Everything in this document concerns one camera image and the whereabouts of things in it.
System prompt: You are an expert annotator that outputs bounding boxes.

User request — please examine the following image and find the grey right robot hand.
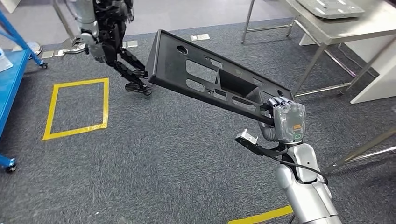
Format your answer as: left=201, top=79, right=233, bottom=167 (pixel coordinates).
left=258, top=96, right=307, bottom=144

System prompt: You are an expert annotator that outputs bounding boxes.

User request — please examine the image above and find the black plastic panel part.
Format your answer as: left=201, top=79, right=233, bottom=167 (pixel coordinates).
left=145, top=29, right=295, bottom=126

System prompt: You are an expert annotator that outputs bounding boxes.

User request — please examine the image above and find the grey sheet metal part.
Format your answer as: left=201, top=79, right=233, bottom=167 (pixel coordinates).
left=295, top=0, right=366, bottom=20

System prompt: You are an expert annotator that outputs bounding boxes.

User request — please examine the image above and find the blue shelf rack on casters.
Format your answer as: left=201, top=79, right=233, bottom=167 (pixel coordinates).
left=0, top=9, right=49, bottom=173

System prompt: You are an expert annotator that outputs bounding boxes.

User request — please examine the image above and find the yellow floor tape square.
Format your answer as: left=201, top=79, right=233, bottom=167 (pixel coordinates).
left=227, top=205, right=294, bottom=224

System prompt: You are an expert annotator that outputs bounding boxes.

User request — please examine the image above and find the white partition board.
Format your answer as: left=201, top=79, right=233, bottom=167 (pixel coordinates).
left=298, top=31, right=396, bottom=104

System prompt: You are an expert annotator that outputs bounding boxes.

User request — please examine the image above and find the black and silver humanoid robot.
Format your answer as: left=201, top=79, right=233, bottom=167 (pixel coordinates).
left=72, top=0, right=153, bottom=97

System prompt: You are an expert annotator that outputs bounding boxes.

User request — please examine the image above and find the round silver stanchion base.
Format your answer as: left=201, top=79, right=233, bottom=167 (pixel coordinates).
left=12, top=42, right=42, bottom=58

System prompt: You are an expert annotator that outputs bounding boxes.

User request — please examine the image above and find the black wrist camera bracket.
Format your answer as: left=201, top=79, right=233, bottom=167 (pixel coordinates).
left=234, top=136, right=288, bottom=157

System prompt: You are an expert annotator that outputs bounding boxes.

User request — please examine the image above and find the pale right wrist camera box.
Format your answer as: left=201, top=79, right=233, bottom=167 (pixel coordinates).
left=235, top=129, right=259, bottom=145

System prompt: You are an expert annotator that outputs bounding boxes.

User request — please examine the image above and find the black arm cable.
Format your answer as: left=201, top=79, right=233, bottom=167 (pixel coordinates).
left=272, top=154, right=329, bottom=224

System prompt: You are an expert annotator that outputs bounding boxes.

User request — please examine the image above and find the silver stanchion post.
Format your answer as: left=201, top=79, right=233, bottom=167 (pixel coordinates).
left=51, top=0, right=86, bottom=55

